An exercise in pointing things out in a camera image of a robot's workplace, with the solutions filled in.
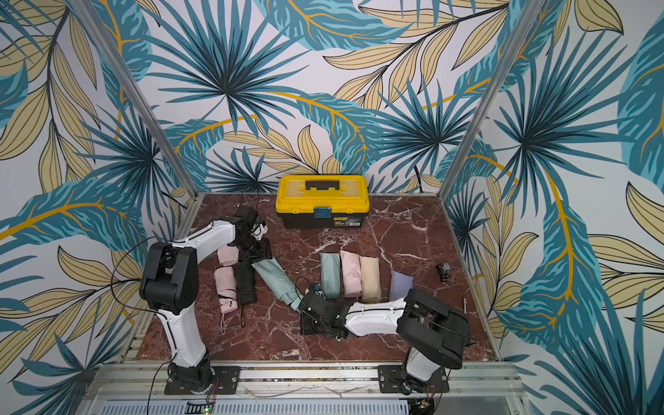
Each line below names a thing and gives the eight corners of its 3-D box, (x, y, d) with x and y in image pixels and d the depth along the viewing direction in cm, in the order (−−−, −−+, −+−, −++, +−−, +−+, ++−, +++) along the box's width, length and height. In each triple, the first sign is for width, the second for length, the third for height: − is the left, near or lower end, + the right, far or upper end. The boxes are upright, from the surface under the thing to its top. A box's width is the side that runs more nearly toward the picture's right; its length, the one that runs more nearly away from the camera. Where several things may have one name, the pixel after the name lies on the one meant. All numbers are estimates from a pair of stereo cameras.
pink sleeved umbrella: (340, 297, 92) (341, 293, 88) (340, 254, 103) (340, 249, 99) (361, 297, 92) (362, 293, 89) (358, 254, 103) (359, 249, 100)
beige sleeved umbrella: (362, 303, 89) (363, 300, 87) (359, 258, 100) (359, 255, 98) (382, 303, 90) (384, 300, 88) (377, 259, 100) (378, 255, 98)
